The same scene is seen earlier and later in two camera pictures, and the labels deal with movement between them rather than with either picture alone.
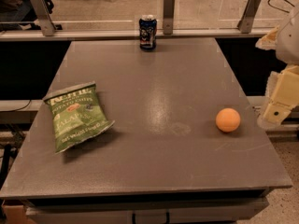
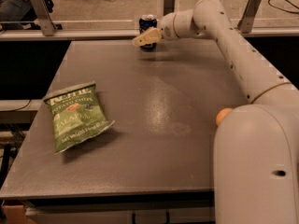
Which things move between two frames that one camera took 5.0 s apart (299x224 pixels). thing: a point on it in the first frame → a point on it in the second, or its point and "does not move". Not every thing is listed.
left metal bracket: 42,13 does not move
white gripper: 290,41 → 166,28
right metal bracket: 250,10 does not move
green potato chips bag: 78,113 does not move
